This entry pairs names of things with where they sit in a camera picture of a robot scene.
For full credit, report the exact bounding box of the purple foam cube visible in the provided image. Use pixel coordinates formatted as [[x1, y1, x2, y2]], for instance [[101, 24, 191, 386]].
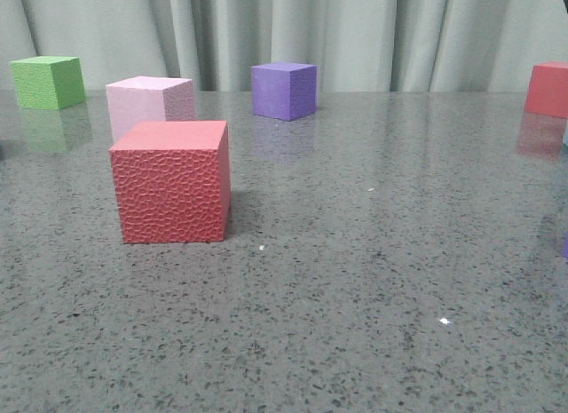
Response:
[[251, 62, 318, 121]]

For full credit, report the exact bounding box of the large red textured cube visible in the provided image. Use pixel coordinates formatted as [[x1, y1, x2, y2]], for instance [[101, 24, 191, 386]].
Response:
[[109, 120, 231, 243]]

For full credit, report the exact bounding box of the pink foam cube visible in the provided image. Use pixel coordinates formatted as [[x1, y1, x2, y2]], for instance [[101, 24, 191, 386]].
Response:
[[106, 75, 196, 142]]

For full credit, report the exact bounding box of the grey-green curtain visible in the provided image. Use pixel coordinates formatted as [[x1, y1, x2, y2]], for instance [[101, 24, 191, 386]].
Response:
[[1, 0, 567, 92]]

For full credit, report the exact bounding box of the green foam cube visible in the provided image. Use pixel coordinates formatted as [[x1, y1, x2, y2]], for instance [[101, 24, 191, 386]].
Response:
[[10, 56, 86, 110]]

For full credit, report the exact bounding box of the red cube at right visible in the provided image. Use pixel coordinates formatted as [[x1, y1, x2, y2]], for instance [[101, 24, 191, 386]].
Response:
[[525, 61, 568, 119]]

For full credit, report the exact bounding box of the purple cube at edge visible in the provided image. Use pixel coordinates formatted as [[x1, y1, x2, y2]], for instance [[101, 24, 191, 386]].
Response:
[[562, 233, 568, 259]]

